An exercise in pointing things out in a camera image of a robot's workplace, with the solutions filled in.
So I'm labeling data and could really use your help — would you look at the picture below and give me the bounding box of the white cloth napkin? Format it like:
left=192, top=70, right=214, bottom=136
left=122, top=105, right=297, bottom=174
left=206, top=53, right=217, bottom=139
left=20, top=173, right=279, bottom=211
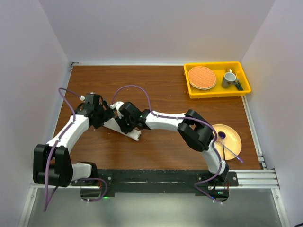
left=103, top=118, right=141, bottom=141

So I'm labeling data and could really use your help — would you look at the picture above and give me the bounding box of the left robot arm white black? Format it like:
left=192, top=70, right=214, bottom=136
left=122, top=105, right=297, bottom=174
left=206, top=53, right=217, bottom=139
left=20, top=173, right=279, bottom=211
left=33, top=94, right=114, bottom=187

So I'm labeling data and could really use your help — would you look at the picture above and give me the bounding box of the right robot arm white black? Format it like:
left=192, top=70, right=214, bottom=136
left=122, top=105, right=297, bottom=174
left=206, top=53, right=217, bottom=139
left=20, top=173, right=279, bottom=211
left=110, top=102, right=229, bottom=186

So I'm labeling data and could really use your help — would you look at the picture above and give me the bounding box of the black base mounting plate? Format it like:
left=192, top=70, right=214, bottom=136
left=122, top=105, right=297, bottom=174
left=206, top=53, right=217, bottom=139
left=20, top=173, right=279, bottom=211
left=71, top=169, right=239, bottom=201

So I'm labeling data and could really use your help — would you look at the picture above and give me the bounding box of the orange patterned plate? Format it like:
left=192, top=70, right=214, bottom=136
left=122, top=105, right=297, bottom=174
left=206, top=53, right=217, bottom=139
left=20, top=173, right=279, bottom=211
left=188, top=66, right=217, bottom=90

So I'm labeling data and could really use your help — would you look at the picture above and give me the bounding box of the iridescent purple spoon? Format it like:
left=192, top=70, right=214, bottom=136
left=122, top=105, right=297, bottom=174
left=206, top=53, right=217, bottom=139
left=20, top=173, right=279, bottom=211
left=218, top=131, right=226, bottom=161

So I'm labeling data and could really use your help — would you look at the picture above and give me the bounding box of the yellow plastic tray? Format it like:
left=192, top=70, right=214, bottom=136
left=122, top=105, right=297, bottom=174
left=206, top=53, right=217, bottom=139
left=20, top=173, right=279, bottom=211
left=184, top=61, right=251, bottom=99

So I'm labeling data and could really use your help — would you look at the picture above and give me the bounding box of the cream yellow plate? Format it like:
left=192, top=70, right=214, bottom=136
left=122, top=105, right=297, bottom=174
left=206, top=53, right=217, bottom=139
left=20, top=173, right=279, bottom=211
left=213, top=124, right=242, bottom=161

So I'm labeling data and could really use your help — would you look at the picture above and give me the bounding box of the grey white mug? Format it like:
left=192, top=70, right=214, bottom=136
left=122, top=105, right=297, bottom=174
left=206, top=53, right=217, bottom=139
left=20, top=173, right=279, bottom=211
left=222, top=72, right=239, bottom=88

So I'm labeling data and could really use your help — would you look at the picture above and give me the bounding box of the dark green utensil in tray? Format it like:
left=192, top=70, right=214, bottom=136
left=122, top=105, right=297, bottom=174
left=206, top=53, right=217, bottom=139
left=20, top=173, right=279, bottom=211
left=235, top=82, right=243, bottom=91

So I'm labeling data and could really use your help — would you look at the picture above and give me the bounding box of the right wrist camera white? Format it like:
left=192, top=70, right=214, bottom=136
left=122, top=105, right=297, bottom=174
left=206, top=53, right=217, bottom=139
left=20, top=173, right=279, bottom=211
left=110, top=101, right=124, bottom=119

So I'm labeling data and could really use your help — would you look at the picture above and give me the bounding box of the aluminium frame rail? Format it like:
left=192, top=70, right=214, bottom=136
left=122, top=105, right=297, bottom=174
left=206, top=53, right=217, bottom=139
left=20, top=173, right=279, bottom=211
left=239, top=96, right=280, bottom=189

